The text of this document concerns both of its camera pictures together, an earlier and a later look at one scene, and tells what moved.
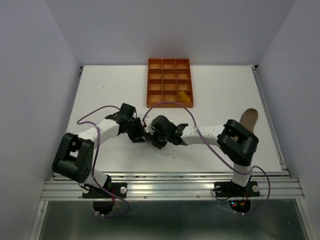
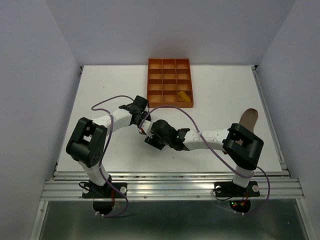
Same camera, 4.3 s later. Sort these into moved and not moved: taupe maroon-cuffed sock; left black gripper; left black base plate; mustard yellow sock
Moved: left black gripper
Not moved: mustard yellow sock; taupe maroon-cuffed sock; left black base plate
